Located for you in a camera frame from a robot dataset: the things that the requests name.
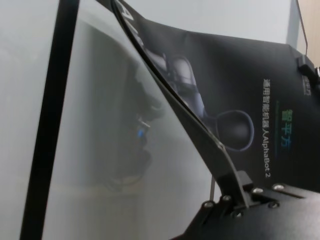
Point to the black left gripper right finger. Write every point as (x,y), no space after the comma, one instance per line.
(246,181)

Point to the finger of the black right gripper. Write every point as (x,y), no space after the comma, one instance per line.
(305,66)

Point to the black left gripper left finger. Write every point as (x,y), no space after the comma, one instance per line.
(230,182)

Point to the black robot print poster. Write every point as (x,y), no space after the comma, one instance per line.
(225,87)

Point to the black tape strip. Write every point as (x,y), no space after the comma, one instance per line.
(55,100)

